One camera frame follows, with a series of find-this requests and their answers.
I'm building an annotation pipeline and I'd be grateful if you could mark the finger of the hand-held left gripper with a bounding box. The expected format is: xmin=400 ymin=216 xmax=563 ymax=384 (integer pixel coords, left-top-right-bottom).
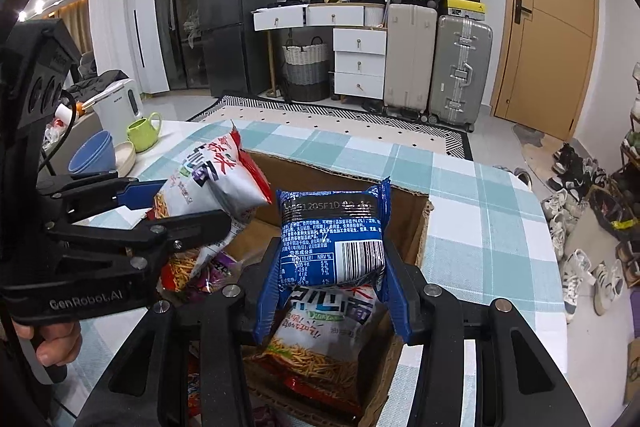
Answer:
xmin=37 ymin=172 xmax=157 ymax=228
xmin=45 ymin=209 xmax=236 ymax=260

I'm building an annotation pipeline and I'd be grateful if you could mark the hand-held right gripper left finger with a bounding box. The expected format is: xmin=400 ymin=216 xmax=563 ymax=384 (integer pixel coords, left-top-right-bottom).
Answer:
xmin=92 ymin=237 xmax=286 ymax=427

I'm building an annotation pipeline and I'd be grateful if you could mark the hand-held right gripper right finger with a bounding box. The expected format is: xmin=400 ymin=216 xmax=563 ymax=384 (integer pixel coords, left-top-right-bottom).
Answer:
xmin=380 ymin=252 xmax=571 ymax=427

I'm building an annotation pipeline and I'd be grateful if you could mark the white red noodle snack bag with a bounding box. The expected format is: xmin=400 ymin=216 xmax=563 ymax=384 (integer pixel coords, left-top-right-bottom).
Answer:
xmin=245 ymin=282 xmax=388 ymax=418
xmin=159 ymin=227 xmax=243 ymax=295
xmin=151 ymin=119 xmax=275 ymax=228

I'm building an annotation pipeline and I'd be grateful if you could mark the blue cookie packet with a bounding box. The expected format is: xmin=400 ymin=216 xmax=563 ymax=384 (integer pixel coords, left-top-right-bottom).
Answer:
xmin=275 ymin=177 xmax=393 ymax=293

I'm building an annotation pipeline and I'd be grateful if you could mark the brown cardboard box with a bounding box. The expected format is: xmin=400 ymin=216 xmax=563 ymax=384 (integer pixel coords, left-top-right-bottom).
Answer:
xmin=220 ymin=149 xmax=436 ymax=427

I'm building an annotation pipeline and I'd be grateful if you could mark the person's left hand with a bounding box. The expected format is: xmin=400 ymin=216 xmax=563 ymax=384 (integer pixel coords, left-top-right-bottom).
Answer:
xmin=12 ymin=319 xmax=83 ymax=368

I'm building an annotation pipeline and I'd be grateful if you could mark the beige plate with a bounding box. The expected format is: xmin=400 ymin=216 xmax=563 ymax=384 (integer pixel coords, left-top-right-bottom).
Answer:
xmin=112 ymin=141 xmax=137 ymax=178

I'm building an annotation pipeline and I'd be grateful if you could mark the blue bowl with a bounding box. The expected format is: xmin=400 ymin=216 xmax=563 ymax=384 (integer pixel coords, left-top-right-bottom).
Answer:
xmin=75 ymin=134 xmax=117 ymax=175
xmin=67 ymin=130 xmax=113 ymax=172

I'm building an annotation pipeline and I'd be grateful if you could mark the green mug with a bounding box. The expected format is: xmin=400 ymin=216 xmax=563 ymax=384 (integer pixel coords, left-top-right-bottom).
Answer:
xmin=126 ymin=112 xmax=163 ymax=154

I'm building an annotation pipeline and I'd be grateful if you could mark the white electric kettle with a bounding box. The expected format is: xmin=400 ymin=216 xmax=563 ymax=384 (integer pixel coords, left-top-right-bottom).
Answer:
xmin=92 ymin=78 xmax=145 ymax=132

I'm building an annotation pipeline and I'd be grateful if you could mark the dark jacket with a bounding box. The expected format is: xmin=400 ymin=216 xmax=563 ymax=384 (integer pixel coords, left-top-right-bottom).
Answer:
xmin=65 ymin=52 xmax=131 ymax=108

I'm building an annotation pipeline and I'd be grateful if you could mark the black white patterned rug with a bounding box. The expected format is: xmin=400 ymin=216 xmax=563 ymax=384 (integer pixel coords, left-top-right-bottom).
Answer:
xmin=187 ymin=94 xmax=475 ymax=160

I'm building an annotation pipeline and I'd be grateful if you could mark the white wardrobe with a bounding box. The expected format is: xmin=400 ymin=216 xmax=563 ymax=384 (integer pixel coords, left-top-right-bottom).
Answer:
xmin=87 ymin=0 xmax=171 ymax=95

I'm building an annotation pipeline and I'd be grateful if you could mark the woven laundry basket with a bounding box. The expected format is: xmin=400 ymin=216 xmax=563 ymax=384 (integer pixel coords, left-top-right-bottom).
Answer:
xmin=281 ymin=36 xmax=332 ymax=102

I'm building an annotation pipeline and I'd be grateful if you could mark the dark grey fridge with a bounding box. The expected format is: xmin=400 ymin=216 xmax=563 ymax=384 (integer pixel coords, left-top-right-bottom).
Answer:
xmin=194 ymin=0 xmax=278 ymax=98

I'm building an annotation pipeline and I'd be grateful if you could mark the round floor mat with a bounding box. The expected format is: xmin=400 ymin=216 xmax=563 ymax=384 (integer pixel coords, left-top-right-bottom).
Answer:
xmin=512 ymin=124 xmax=576 ymax=180

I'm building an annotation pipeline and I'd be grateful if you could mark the white drawer desk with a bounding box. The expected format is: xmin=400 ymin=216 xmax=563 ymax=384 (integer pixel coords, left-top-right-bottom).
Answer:
xmin=251 ymin=3 xmax=388 ymax=100

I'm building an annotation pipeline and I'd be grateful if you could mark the silver suitcase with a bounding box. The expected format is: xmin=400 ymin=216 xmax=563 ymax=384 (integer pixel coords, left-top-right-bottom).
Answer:
xmin=429 ymin=14 xmax=493 ymax=132

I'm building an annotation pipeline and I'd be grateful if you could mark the beige suitcase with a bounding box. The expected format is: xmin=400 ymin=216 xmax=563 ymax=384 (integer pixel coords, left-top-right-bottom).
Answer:
xmin=382 ymin=2 xmax=438 ymax=118

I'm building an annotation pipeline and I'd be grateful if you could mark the wooden shoe rack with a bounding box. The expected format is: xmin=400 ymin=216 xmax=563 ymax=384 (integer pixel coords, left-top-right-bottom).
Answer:
xmin=617 ymin=107 xmax=640 ymax=288

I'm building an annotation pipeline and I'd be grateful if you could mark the yellow black shoe box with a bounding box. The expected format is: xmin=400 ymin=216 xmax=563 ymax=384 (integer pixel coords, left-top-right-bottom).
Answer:
xmin=440 ymin=0 xmax=487 ymax=18

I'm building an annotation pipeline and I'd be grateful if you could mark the wooden door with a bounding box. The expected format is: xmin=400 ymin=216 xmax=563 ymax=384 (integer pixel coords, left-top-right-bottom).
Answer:
xmin=490 ymin=0 xmax=601 ymax=142

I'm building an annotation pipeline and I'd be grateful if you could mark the black cable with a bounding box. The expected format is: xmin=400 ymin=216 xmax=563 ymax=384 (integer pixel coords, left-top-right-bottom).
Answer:
xmin=39 ymin=88 xmax=78 ymax=170

